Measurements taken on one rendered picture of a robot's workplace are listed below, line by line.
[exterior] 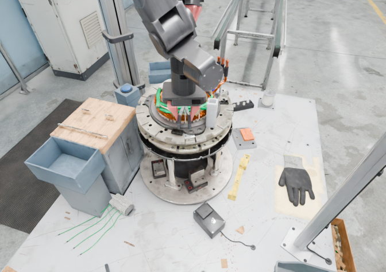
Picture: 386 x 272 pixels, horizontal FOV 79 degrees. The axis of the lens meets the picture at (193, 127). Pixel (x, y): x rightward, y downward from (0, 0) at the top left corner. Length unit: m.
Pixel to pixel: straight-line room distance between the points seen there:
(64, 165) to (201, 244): 0.51
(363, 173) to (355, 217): 1.50
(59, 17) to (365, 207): 3.12
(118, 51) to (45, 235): 0.74
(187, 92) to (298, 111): 0.90
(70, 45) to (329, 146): 2.79
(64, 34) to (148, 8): 2.50
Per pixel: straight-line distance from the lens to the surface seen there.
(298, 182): 1.01
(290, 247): 0.90
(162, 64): 1.09
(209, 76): 0.45
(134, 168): 0.99
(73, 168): 0.83
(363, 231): 2.04
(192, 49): 0.46
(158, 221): 0.89
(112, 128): 0.78
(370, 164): 0.56
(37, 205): 2.08
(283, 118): 1.28
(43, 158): 0.84
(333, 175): 2.21
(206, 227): 0.82
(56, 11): 2.84
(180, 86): 0.53
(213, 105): 0.64
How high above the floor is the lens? 1.59
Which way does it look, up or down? 45 degrees down
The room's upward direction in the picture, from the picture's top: straight up
